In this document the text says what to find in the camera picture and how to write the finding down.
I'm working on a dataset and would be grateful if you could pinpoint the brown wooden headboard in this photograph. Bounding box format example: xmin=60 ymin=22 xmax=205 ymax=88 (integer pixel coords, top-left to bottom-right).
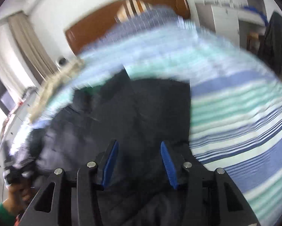
xmin=65 ymin=0 xmax=191 ymax=55

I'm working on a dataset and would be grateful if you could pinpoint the white cabinet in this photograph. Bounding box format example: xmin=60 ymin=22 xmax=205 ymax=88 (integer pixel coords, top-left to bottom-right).
xmin=195 ymin=1 xmax=241 ymax=50

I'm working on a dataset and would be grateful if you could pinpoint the grey window ledge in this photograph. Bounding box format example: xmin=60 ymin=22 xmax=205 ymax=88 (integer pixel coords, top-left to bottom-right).
xmin=0 ymin=87 xmax=41 ymax=193

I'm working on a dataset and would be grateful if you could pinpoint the blue grey checked quilt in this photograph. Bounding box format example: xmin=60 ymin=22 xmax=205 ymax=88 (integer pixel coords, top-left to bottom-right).
xmin=103 ymin=7 xmax=187 ymax=43

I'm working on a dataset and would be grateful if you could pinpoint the beige curtain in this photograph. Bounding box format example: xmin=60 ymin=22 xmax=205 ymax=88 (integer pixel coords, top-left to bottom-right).
xmin=8 ymin=11 xmax=59 ymax=81

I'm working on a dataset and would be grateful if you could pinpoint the white security camera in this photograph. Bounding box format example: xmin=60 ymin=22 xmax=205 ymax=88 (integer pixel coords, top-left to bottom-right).
xmin=56 ymin=56 xmax=70 ymax=68

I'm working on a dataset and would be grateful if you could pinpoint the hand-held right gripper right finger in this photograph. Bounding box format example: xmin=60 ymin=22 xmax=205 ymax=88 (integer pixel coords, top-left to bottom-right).
xmin=160 ymin=141 xmax=260 ymax=226

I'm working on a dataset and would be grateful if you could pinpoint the black puffer jacket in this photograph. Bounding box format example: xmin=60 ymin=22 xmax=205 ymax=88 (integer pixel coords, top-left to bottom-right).
xmin=25 ymin=70 xmax=194 ymax=226

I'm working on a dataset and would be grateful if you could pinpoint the person's left forearm green sleeve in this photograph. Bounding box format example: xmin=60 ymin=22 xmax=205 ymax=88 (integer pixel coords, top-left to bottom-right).
xmin=0 ymin=202 xmax=18 ymax=226

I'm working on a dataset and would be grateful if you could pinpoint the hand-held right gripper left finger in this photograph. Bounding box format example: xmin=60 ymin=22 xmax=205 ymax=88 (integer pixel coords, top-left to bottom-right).
xmin=17 ymin=139 xmax=120 ymax=226

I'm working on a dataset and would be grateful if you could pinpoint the beige striped pillow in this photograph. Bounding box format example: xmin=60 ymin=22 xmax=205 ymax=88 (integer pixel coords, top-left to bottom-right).
xmin=115 ymin=0 xmax=154 ymax=23

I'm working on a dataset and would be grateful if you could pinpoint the dark hanging coat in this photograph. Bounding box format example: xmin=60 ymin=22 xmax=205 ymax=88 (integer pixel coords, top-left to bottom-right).
xmin=259 ymin=11 xmax=282 ymax=70

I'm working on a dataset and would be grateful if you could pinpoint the beige knitted cloth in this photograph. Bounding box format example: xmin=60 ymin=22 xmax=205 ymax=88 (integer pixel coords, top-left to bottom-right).
xmin=28 ymin=58 xmax=85 ymax=123

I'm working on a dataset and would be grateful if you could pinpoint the blue green striped bedsheet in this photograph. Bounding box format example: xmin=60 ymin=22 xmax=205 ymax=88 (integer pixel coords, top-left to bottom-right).
xmin=11 ymin=25 xmax=282 ymax=226

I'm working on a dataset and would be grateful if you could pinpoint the person's left hand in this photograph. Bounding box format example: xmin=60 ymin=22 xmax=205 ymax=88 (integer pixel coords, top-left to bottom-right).
xmin=7 ymin=182 xmax=37 ymax=214

